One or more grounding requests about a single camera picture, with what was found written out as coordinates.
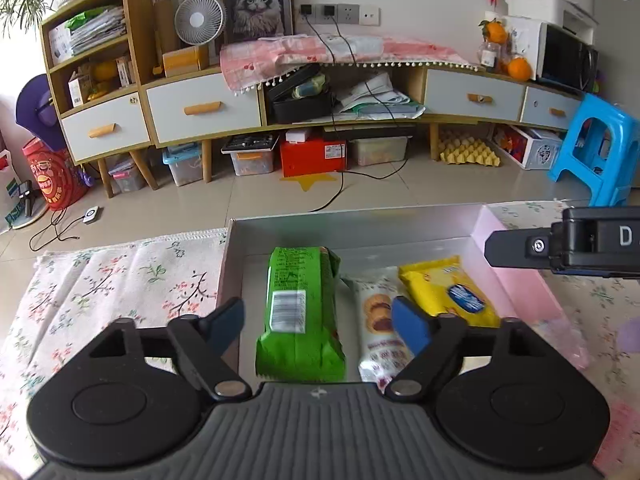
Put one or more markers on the wooden cabinet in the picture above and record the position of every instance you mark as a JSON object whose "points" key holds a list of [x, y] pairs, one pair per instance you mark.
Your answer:
{"points": [[150, 35]]}

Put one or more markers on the orange fruit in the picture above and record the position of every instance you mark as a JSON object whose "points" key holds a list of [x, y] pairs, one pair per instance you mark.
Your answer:
{"points": [[519, 68], [496, 31]]}

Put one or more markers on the floral tablecloth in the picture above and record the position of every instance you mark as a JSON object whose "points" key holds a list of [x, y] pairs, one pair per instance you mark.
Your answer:
{"points": [[125, 280]]}

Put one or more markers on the pink checked cloth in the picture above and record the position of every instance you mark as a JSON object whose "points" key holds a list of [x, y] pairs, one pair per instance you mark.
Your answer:
{"points": [[400, 47]]}

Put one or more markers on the pink cardboard box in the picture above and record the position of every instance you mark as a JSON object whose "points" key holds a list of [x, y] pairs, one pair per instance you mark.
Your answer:
{"points": [[360, 227]]}

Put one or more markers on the black storage case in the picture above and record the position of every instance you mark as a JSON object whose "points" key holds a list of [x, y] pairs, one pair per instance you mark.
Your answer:
{"points": [[300, 105]]}

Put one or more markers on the blue plastic stool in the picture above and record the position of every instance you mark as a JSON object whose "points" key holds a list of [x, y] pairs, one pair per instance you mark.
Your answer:
{"points": [[600, 110]]}

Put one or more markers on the white cookie packet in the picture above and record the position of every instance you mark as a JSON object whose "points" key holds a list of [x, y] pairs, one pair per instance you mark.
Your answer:
{"points": [[377, 310]]}

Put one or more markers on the red printed bag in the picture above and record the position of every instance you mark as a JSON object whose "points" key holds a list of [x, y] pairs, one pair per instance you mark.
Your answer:
{"points": [[52, 175]]}

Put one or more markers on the stack of documents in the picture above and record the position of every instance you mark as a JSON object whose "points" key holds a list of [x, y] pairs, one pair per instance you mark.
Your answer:
{"points": [[97, 27]]}

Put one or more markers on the purple hat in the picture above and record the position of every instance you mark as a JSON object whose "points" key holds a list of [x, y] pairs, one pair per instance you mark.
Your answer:
{"points": [[35, 105]]}

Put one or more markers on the small clear plastic bin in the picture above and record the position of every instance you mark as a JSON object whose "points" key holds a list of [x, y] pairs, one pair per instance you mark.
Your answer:
{"points": [[126, 175]]}

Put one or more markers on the red cardboard box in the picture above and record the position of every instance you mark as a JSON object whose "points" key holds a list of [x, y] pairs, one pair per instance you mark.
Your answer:
{"points": [[312, 157]]}

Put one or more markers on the yellow egg tray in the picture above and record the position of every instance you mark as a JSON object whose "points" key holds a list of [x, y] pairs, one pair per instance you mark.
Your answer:
{"points": [[467, 152]]}

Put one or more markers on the wall socket strip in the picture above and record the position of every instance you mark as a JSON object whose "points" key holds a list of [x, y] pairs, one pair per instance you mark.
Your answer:
{"points": [[350, 12]]}

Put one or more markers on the yellow snack packet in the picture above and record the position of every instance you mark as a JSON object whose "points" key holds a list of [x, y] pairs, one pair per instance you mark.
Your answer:
{"points": [[440, 285]]}

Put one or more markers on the yellow cardboard box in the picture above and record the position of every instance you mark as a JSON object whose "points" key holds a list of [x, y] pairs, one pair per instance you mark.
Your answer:
{"points": [[182, 60]]}

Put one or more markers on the pile of loose papers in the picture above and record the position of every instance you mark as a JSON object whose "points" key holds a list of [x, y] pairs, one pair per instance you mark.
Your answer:
{"points": [[372, 95]]}

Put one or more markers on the clear bin blue lid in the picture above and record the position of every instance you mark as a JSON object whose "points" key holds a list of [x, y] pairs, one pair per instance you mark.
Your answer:
{"points": [[182, 165]]}

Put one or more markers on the framed cat picture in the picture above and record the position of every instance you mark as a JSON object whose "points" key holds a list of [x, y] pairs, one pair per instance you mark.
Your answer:
{"points": [[257, 2]]}

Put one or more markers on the yellow star floor sticker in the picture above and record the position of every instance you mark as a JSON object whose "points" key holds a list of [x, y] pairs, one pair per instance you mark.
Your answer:
{"points": [[310, 181]]}

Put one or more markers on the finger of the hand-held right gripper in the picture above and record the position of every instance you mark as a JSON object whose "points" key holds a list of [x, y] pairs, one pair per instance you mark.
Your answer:
{"points": [[515, 247]]}

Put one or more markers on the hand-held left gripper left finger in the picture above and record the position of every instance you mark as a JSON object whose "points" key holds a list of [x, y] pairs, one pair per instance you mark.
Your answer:
{"points": [[227, 321]]}

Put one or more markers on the green snack packet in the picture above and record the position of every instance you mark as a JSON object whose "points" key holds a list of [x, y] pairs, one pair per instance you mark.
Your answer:
{"points": [[300, 285]]}

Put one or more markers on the white printed toy box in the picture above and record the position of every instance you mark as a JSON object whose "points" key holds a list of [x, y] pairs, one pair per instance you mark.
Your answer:
{"points": [[537, 147]]}

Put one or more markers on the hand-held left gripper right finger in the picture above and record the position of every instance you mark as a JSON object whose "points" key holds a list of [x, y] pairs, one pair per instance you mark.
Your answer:
{"points": [[410, 325]]}

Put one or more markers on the black wall charger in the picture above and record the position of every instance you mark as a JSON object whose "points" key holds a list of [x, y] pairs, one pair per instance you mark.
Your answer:
{"points": [[329, 10], [305, 10]]}

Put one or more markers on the small white desk fan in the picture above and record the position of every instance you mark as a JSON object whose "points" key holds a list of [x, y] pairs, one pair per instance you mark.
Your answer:
{"points": [[199, 19]]}

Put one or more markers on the black microwave oven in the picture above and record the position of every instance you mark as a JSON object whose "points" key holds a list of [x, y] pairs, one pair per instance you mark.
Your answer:
{"points": [[567, 60]]}

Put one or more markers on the glass jar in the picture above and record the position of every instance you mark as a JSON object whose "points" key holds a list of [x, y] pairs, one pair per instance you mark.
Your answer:
{"points": [[489, 55]]}

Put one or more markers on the clear bin white lid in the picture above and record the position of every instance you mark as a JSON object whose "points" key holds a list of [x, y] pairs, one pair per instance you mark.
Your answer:
{"points": [[377, 150]]}

